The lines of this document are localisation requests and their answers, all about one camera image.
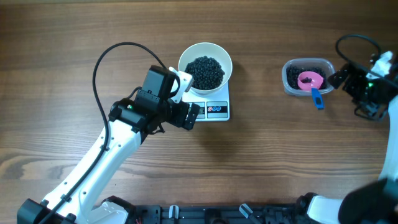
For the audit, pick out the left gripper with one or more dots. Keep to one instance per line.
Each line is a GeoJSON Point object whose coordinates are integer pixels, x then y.
{"type": "Point", "coordinates": [179, 119]}

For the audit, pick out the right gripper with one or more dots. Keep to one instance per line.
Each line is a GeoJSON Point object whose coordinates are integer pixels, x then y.
{"type": "Point", "coordinates": [357, 75]}

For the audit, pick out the pink scoop blue handle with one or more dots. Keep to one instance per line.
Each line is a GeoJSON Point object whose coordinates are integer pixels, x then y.
{"type": "Point", "coordinates": [313, 87]}

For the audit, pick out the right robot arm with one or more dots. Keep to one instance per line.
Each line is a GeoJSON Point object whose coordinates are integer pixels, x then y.
{"type": "Point", "coordinates": [352, 152]}

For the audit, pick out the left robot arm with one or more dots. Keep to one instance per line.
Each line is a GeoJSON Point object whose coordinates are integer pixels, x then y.
{"type": "Point", "coordinates": [130, 121]}

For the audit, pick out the white digital kitchen scale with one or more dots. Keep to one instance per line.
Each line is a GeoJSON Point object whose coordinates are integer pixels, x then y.
{"type": "Point", "coordinates": [214, 106]}

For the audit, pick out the black beans in scoop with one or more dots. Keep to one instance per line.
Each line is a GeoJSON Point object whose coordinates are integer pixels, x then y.
{"type": "Point", "coordinates": [306, 80]}

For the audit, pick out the black beans in bowl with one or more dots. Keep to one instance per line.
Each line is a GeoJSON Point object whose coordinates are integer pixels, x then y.
{"type": "Point", "coordinates": [206, 72]}

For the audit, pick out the white bowl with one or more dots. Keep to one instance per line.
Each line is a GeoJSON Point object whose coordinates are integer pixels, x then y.
{"type": "Point", "coordinates": [210, 50]}

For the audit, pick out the clear plastic container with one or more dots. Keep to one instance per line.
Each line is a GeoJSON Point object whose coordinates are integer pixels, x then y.
{"type": "Point", "coordinates": [324, 64]}

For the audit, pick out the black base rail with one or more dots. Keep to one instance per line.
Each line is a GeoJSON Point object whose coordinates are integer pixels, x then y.
{"type": "Point", "coordinates": [269, 214]}

